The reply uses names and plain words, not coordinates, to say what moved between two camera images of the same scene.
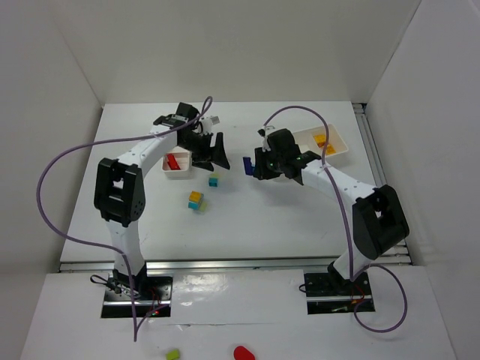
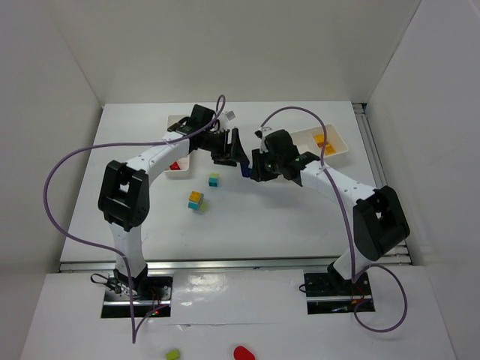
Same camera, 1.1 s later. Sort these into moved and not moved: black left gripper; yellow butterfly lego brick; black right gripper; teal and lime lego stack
Moved: black left gripper
Not moved: yellow butterfly lego brick; black right gripper; teal and lime lego stack
